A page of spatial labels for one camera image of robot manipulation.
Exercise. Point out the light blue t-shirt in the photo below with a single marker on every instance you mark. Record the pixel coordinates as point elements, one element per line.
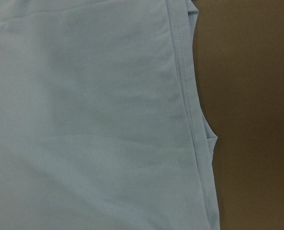
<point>100,121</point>

